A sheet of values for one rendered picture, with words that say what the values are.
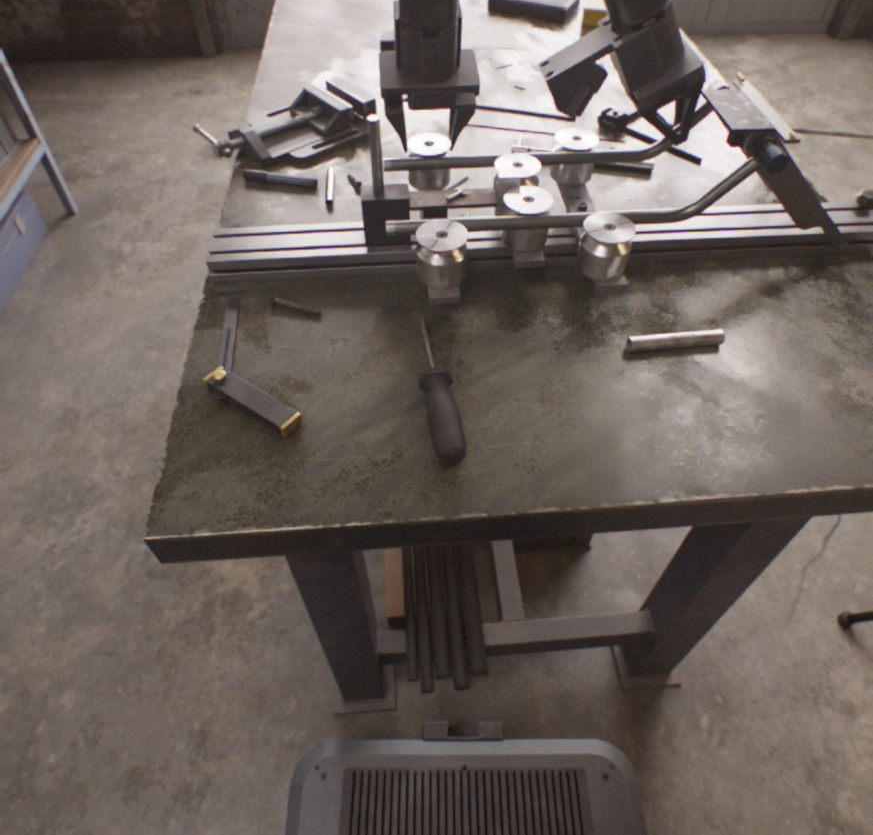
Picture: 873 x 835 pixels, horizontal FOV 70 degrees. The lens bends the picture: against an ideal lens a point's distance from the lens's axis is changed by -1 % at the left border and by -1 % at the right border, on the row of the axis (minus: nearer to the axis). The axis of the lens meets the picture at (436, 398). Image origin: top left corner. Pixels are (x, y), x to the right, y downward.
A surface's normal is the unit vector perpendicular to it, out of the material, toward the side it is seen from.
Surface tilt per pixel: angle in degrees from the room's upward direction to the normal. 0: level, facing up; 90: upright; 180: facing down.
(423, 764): 0
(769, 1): 90
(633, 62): 90
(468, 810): 0
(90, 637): 0
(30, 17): 90
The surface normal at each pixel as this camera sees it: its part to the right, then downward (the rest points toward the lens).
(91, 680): 0.00, -0.65
